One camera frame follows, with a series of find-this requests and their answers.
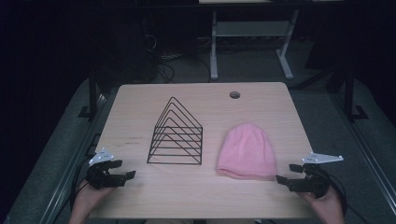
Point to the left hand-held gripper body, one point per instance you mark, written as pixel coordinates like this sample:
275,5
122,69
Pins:
99,178

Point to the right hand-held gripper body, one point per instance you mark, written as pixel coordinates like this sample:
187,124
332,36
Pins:
313,182

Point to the pink knitted beanie hat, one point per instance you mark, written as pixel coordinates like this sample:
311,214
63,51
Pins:
246,152

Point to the person's left hand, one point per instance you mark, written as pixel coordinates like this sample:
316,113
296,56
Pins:
87,196

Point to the person's right hand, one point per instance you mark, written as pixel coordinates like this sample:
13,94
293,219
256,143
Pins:
327,206

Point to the black metal stand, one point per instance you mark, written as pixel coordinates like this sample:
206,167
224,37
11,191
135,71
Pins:
349,93
92,96

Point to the grey aluminium rail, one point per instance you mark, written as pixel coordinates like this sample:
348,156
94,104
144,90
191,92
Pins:
73,168
367,155

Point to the white metal table frame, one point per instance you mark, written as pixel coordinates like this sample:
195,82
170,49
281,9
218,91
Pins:
249,28

